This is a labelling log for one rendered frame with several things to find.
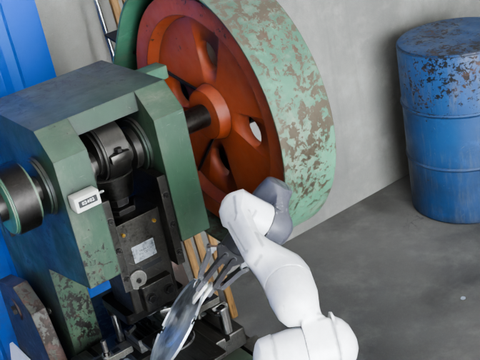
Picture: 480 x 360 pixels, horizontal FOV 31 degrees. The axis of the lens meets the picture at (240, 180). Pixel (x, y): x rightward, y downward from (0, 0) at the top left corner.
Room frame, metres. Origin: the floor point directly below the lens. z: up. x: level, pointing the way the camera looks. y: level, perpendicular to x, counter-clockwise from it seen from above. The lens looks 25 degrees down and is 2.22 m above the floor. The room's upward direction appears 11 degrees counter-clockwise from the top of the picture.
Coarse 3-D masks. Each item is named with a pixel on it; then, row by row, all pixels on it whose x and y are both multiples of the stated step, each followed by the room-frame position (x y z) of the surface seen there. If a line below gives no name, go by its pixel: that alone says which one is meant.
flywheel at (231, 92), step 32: (160, 0) 2.46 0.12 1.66; (192, 0) 2.31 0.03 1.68; (160, 32) 2.54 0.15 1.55; (192, 32) 2.41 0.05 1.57; (224, 32) 2.20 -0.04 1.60; (192, 64) 2.44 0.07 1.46; (224, 64) 2.29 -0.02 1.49; (192, 96) 2.40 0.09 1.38; (224, 96) 2.32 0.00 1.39; (256, 96) 2.12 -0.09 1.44; (224, 128) 2.31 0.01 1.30; (256, 160) 2.23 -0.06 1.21; (224, 192) 2.41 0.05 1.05
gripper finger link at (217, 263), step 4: (224, 256) 1.93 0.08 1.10; (216, 260) 1.96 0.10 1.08; (220, 260) 1.94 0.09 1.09; (224, 260) 1.94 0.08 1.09; (212, 264) 1.96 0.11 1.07; (216, 264) 1.94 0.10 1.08; (220, 264) 1.94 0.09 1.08; (212, 268) 1.95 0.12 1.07; (216, 268) 1.94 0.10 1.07; (208, 272) 1.95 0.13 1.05; (212, 272) 1.94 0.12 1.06; (208, 276) 1.95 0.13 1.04; (204, 280) 1.95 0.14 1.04; (208, 280) 1.95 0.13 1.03
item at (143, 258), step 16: (112, 208) 2.17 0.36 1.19; (128, 208) 2.16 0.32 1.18; (144, 208) 2.17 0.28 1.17; (128, 224) 2.10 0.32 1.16; (144, 224) 2.13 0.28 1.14; (160, 224) 2.15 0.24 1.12; (128, 240) 2.10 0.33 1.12; (144, 240) 2.12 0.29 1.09; (160, 240) 2.15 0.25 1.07; (128, 256) 2.09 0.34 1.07; (144, 256) 2.12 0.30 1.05; (160, 256) 2.14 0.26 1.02; (144, 272) 2.10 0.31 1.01; (160, 272) 2.14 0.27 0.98; (112, 288) 2.18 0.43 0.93; (144, 288) 2.07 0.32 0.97; (160, 288) 2.10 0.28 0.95; (176, 288) 2.16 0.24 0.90; (128, 304) 2.11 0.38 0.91; (144, 304) 2.07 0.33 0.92; (160, 304) 2.09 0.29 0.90
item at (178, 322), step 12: (192, 288) 2.08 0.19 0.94; (180, 300) 2.11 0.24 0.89; (168, 312) 2.12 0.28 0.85; (180, 312) 2.02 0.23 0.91; (192, 312) 1.94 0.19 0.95; (168, 324) 2.07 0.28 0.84; (180, 324) 1.95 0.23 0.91; (192, 324) 1.88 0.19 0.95; (156, 336) 2.08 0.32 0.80; (168, 336) 1.98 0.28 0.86; (180, 336) 1.91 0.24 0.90; (156, 348) 2.03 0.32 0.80; (168, 348) 1.94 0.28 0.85; (180, 348) 1.85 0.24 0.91
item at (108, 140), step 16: (96, 128) 2.15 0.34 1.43; (112, 128) 2.15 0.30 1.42; (96, 144) 2.13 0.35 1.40; (112, 144) 2.12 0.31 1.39; (128, 144) 2.14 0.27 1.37; (112, 160) 2.09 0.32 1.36; (128, 160) 2.13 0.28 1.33; (96, 176) 2.18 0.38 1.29; (112, 176) 2.12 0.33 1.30; (128, 176) 2.16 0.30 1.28; (112, 192) 2.13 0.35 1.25; (128, 192) 2.15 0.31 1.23
